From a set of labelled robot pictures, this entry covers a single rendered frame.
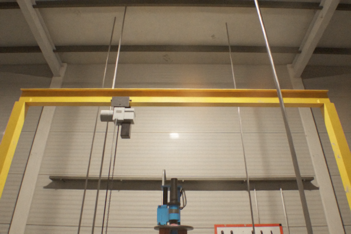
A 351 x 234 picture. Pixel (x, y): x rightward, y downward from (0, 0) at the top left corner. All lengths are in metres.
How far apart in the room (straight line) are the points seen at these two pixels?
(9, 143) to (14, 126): 0.29
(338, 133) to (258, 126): 2.84
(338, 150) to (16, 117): 5.07
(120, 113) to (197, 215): 3.06
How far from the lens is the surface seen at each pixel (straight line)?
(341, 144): 4.62
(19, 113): 4.80
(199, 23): 7.10
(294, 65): 8.47
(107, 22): 7.28
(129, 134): 4.00
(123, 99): 4.29
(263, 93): 4.64
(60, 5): 7.09
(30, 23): 7.26
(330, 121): 4.73
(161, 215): 4.32
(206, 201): 6.15
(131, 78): 7.70
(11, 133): 4.67
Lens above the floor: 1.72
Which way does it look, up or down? 29 degrees up
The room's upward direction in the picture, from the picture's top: straight up
